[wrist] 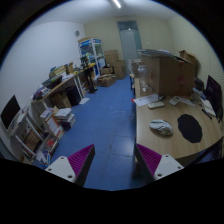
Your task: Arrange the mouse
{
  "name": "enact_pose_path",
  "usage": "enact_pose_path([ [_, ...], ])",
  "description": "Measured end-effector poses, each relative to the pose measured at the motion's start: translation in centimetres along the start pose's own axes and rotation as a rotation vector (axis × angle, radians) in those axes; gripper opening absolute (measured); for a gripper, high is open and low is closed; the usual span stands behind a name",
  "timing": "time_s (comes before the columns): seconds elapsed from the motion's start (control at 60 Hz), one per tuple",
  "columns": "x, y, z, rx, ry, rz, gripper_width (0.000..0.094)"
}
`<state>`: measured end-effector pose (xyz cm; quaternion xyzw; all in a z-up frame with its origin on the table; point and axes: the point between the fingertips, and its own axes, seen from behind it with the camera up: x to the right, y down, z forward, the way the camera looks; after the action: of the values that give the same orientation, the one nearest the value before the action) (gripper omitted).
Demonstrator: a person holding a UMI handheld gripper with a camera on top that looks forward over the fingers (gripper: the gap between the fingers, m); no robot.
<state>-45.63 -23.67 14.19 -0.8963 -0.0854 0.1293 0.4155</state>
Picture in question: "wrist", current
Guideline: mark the black monitor on left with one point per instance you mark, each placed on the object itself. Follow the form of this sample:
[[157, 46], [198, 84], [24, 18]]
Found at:
[[10, 111]]

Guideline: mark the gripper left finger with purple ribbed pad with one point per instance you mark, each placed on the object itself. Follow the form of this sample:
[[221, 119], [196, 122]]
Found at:
[[75, 167]]

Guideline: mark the black monitor on right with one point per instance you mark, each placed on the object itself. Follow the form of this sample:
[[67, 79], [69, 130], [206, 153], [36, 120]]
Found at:
[[213, 94]]

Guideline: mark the long wooden desk left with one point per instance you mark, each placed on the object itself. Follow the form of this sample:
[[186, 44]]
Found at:
[[60, 81]]

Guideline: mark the white paper sheet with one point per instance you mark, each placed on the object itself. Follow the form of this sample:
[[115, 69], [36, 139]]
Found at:
[[146, 100]]

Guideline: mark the ceiling light tube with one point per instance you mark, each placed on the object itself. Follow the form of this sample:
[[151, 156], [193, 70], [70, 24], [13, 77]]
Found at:
[[117, 3]]

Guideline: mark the large brown cardboard box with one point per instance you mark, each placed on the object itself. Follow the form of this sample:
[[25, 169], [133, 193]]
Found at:
[[168, 75]]

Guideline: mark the open cardboard box on floor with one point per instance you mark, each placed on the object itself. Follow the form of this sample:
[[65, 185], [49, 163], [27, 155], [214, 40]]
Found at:
[[106, 80]]

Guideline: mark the black monitor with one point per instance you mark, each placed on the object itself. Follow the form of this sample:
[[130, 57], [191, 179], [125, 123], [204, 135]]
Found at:
[[213, 94], [10, 111]]

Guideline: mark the clear plastic water jug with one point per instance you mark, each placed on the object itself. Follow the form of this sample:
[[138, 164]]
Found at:
[[143, 77]]

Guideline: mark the stacked cardboard boxes by door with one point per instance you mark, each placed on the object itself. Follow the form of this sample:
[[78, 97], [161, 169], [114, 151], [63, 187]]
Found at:
[[119, 66]]

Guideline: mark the blue white display cabinet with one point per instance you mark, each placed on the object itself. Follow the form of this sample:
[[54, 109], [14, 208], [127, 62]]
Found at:
[[92, 48]]

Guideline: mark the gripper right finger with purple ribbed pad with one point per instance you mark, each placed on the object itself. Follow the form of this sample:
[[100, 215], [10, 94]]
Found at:
[[152, 165]]

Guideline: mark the white shelving unit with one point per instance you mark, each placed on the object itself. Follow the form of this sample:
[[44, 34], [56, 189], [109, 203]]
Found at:
[[30, 136]]

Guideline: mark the round wall clock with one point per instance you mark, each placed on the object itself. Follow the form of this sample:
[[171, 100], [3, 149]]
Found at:
[[77, 33]]

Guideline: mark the grey door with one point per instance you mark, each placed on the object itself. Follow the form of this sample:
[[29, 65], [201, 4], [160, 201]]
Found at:
[[130, 39]]

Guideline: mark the white calculator remote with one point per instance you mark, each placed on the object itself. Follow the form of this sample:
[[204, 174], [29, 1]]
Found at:
[[174, 101]]

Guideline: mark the stack of books on floor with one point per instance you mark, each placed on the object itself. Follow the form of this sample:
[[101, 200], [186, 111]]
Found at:
[[65, 117]]

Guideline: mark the white computer mouse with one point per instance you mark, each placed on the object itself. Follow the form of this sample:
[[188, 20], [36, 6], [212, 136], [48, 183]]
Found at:
[[162, 127]]

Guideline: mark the round black mouse pad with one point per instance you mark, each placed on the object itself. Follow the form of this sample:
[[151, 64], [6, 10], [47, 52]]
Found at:
[[190, 128]]

